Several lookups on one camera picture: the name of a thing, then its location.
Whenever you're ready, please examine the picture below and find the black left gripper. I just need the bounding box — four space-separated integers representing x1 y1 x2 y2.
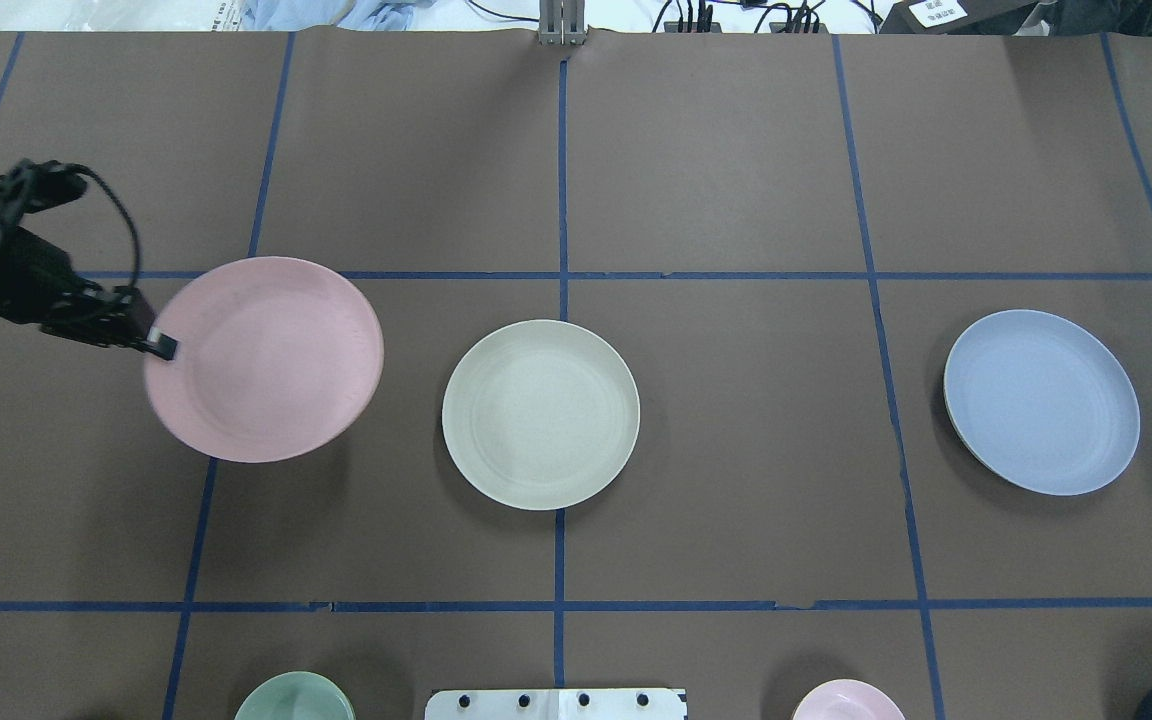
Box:
0 228 179 361

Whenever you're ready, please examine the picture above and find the pink plate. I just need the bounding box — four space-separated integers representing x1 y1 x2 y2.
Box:
143 256 385 464

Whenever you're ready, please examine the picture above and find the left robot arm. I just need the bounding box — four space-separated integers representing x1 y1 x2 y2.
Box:
0 160 179 363

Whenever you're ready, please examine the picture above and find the green plate under blue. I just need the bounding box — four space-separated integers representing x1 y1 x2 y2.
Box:
942 377 996 473

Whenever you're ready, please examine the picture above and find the clear plastic bag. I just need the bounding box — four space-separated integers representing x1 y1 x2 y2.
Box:
61 1 251 32

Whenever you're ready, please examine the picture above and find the light blue cloth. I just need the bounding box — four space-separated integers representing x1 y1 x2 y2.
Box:
238 1 435 32

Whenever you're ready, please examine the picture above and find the green bowl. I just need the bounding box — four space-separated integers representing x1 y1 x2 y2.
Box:
233 670 356 720

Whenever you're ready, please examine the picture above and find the cream plate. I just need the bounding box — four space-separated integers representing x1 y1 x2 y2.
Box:
442 319 641 511

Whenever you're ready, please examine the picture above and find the pink bowl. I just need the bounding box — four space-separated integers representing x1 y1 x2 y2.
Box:
791 679 905 720

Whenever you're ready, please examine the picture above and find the black box with label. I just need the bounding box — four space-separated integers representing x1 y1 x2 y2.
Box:
878 1 1039 35

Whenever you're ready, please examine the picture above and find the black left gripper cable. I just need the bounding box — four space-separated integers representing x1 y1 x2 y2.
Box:
0 158 143 293

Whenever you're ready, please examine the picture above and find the aluminium frame post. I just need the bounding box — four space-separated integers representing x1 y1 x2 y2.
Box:
538 0 588 47

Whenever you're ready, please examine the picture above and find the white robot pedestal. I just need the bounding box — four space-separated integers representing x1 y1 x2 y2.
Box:
424 687 689 719

